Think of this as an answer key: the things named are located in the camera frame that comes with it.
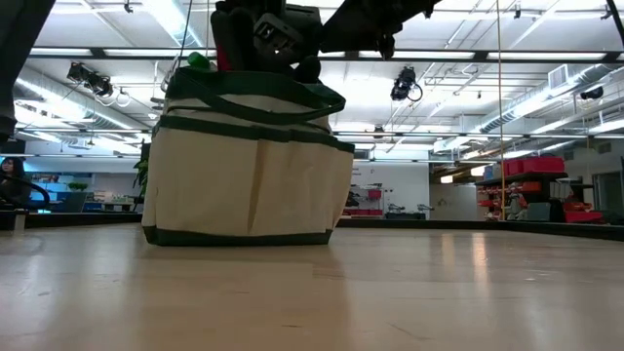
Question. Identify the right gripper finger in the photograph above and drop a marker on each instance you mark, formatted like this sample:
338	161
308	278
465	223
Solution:
307	70
244	39

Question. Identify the red black gardening glove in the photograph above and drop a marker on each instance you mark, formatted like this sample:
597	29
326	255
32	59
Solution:
224	58

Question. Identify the cream green canvas gardening bag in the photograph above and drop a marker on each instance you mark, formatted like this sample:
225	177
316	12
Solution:
244	195

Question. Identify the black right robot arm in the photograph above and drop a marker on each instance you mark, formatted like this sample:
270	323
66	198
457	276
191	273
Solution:
370	24

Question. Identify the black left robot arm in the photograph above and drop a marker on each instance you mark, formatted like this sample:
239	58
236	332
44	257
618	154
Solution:
19	58

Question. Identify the white shelf with red bins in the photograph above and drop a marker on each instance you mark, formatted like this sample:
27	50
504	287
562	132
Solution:
374	194

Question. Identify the black ceiling mounted device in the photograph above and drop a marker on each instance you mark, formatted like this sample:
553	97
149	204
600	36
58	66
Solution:
97	84

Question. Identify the small green potted plant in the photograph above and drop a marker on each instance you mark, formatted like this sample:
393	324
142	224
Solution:
141	173

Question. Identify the shelf rack with red bins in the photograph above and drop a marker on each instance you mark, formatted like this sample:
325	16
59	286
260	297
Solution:
534	166

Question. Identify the person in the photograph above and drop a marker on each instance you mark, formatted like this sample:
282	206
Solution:
12	180

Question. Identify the small black ceiling device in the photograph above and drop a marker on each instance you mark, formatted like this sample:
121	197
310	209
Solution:
592	92

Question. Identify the black overhead camera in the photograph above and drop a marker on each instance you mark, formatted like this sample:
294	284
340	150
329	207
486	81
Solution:
403	85

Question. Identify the small white post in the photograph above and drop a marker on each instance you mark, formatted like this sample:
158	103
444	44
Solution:
19	222

